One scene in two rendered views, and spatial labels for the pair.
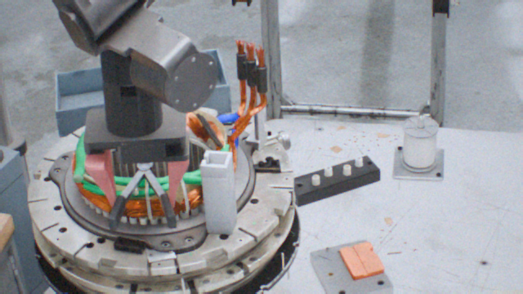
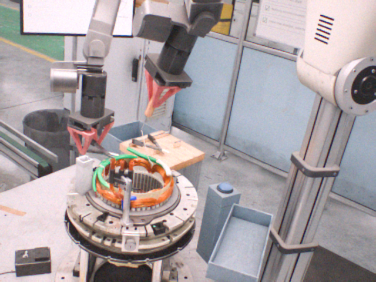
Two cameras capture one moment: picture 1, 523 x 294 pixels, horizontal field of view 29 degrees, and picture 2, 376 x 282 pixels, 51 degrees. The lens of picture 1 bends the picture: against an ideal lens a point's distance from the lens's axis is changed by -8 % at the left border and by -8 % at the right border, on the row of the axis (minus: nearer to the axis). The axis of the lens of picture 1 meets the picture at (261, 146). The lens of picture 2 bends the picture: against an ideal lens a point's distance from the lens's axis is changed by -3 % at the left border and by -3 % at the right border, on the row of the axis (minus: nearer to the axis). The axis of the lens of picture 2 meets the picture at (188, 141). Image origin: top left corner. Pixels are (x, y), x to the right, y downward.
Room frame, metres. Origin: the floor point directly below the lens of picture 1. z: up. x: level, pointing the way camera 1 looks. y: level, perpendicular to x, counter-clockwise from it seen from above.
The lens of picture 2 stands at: (1.44, -0.59, 1.64)
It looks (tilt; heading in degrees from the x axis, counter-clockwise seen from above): 25 degrees down; 113
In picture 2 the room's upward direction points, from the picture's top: 9 degrees clockwise
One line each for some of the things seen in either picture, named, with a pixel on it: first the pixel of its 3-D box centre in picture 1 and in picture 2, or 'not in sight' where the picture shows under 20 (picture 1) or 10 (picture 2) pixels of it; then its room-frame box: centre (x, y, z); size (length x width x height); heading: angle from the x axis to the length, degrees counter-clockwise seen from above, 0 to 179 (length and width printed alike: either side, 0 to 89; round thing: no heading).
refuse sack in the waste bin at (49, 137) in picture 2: not in sight; (53, 143); (-0.27, 1.18, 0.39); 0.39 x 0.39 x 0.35
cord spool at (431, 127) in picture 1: (419, 144); not in sight; (1.45, -0.26, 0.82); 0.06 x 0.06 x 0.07
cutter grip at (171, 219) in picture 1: (168, 211); (77, 148); (0.85, 0.10, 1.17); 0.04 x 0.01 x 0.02; 14
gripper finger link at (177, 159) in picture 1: (154, 167); (86, 135); (0.88, 0.11, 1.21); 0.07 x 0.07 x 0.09; 2
